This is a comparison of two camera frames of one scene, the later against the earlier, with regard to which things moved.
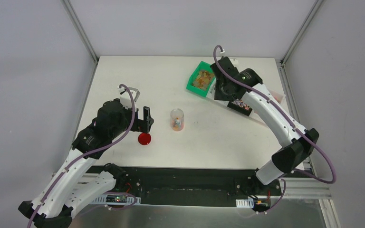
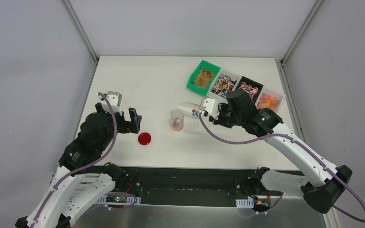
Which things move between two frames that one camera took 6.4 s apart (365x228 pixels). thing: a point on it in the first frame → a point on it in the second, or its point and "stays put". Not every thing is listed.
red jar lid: [144, 138] stays put
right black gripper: [219, 96] → [228, 107]
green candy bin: [202, 79] stays put
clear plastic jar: [177, 119] stays put
